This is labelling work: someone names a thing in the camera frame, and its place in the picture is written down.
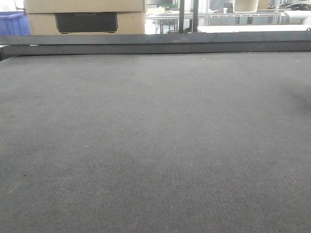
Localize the lower cardboard box black label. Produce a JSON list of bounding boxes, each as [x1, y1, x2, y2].
[[27, 12, 145, 35]]

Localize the upper cardboard box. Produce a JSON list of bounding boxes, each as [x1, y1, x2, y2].
[[24, 0, 147, 14]]

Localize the blue plastic bin background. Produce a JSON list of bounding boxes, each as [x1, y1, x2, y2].
[[0, 11, 31, 36]]

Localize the white background workbench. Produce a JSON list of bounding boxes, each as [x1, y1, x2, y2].
[[206, 12, 285, 26]]

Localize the black vertical post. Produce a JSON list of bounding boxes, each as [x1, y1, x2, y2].
[[178, 0, 185, 33]]

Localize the grey metal table rail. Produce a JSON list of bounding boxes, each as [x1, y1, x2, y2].
[[0, 30, 311, 55]]

